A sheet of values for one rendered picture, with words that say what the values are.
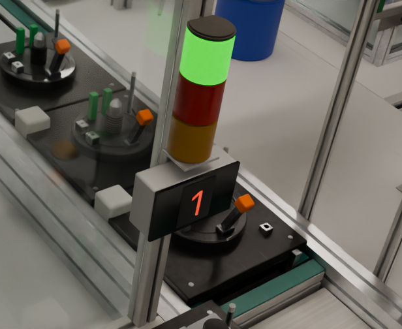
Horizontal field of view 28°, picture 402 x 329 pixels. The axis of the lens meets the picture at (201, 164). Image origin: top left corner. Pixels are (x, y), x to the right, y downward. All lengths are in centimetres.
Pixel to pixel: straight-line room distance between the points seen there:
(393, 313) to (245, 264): 22
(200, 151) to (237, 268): 36
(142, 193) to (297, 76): 108
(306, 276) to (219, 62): 52
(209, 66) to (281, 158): 83
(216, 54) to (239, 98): 98
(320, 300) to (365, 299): 7
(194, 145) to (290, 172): 75
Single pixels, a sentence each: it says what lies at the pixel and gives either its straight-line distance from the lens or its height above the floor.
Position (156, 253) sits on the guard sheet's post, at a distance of 102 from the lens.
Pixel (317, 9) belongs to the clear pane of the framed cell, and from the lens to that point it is 218.
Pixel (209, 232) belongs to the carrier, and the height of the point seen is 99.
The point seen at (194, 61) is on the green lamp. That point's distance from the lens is 82.
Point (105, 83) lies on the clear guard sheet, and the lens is 82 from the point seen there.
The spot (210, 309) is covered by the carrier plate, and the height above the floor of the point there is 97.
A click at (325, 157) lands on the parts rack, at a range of 131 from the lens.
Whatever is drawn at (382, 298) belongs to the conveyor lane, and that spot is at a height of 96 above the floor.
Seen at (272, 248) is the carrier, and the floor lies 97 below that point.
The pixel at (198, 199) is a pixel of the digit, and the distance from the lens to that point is 93.
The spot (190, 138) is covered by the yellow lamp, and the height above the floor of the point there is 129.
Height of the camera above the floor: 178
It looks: 36 degrees down
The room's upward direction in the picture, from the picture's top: 11 degrees clockwise
